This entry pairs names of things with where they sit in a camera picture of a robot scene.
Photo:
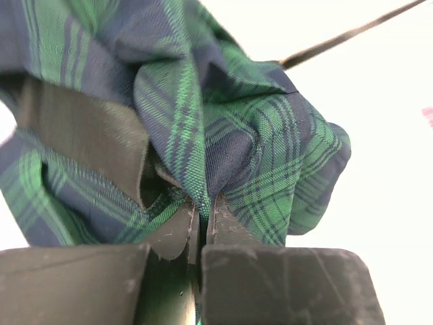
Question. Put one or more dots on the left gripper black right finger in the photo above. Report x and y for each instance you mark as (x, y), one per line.
(246, 282)

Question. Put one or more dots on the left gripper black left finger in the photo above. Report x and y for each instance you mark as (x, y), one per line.
(152, 282)

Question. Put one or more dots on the green navy plaid skirt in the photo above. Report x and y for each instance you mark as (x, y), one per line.
(125, 109)

